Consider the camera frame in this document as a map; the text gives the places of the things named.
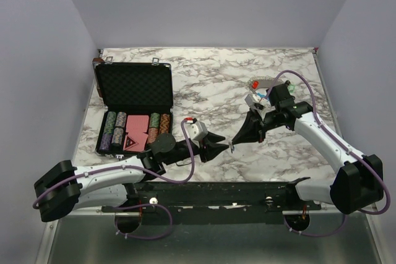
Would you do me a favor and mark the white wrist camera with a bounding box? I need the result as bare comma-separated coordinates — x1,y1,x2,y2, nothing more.
244,93,265,111
187,121,208,142

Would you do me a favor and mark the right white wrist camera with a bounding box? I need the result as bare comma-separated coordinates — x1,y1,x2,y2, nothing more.
244,93,265,111

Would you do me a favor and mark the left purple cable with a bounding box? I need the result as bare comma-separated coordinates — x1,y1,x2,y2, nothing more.
32,118,197,240

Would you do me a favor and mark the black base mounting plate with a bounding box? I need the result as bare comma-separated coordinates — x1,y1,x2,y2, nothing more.
102,182,321,232

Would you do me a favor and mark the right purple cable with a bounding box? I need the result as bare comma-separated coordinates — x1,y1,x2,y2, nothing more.
265,69,392,239

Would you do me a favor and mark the purple cable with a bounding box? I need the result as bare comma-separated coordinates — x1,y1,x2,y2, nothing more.
265,69,392,239
32,118,197,240

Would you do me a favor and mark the pink playing card deck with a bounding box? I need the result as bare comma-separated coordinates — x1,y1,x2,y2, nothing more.
123,115,149,153

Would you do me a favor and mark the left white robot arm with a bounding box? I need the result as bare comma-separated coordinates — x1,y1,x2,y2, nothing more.
33,132,228,222

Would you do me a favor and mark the orange poker chip stack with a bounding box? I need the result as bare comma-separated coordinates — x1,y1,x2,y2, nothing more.
147,114,171,144

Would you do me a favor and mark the grey blue spiral keyring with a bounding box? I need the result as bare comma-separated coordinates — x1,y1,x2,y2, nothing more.
247,76,274,99

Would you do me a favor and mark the purple poker chip stack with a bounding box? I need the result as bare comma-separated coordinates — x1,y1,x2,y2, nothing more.
98,111,127,153

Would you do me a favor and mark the green poker chip stack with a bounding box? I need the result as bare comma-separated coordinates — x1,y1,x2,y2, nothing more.
149,113,161,129

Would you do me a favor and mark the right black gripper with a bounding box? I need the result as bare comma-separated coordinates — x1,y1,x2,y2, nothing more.
231,107,282,144

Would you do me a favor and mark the green tagged key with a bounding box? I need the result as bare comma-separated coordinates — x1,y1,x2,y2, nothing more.
285,80,295,93

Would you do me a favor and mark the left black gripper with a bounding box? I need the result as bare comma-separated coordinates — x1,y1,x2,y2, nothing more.
163,131,230,166

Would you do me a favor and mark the black poker chip case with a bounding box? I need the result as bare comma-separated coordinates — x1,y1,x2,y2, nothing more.
93,58,173,156

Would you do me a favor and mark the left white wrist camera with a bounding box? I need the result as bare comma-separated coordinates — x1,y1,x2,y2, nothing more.
187,121,208,142

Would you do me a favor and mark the blue tagged key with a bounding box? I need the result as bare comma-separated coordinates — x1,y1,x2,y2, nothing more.
228,142,235,153

